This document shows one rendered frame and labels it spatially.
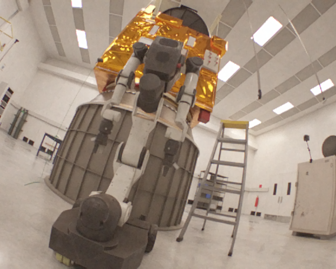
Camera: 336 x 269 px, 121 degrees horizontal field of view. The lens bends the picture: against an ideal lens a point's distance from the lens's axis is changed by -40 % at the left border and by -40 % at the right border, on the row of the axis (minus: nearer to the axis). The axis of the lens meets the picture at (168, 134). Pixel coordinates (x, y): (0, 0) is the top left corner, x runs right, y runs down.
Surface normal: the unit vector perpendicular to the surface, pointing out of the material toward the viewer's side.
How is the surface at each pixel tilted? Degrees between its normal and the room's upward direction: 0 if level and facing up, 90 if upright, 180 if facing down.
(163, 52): 105
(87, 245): 90
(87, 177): 90
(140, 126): 100
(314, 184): 90
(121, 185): 60
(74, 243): 90
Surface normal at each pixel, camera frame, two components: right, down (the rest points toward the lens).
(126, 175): 0.23, -0.73
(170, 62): 0.04, -0.07
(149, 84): 0.11, -0.32
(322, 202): -0.92, -0.34
